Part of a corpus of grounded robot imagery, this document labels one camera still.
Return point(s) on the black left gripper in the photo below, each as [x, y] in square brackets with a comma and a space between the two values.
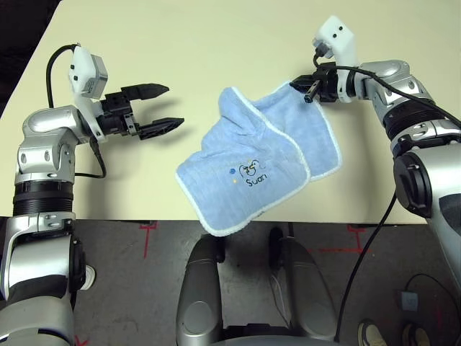
[115, 115]

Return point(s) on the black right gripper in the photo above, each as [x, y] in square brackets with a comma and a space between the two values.
[327, 86]

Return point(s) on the light blue terry towel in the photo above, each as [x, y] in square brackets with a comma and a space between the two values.
[252, 151]

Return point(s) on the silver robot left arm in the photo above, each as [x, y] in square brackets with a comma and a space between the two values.
[39, 151]

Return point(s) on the plain white sneaker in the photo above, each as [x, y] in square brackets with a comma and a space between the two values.
[90, 277]

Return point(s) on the small grey floor box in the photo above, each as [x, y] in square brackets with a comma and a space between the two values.
[410, 301]

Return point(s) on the grey robot waist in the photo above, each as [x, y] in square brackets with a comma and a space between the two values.
[252, 342]

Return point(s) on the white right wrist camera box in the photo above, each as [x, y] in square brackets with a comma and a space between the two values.
[338, 36]

